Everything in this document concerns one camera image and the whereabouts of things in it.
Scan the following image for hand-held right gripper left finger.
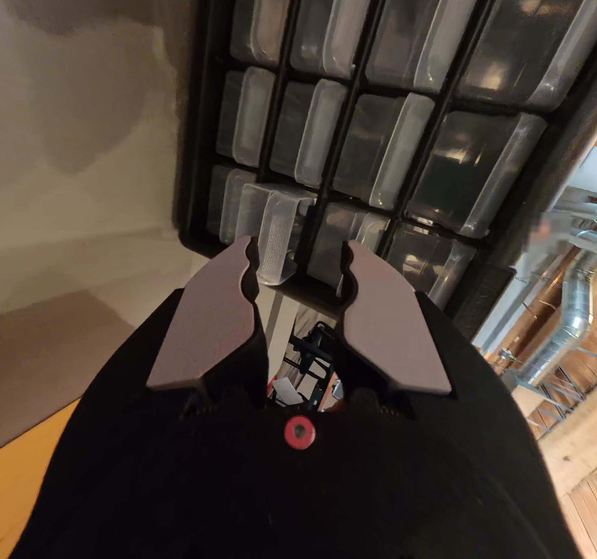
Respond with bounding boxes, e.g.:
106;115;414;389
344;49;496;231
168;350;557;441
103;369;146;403
146;235;269;407

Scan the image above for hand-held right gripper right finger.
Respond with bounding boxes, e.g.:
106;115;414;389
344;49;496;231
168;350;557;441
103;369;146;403
337;240;460;418

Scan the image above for black storage cabinet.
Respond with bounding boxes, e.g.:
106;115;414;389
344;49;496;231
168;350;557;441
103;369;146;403
173;0;597;341

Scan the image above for small clear plastic drawer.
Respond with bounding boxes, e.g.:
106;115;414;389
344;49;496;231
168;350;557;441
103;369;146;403
237;182;319;287

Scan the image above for rows of clear cabinet drawers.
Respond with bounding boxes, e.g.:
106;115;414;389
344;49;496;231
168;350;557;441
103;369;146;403
205;0;597;310

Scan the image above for yellow plastic bin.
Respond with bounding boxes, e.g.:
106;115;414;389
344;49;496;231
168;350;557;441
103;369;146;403
0;397;84;559

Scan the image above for silver metal ventilation duct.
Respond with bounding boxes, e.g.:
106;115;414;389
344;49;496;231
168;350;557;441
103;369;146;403
507;228;597;388

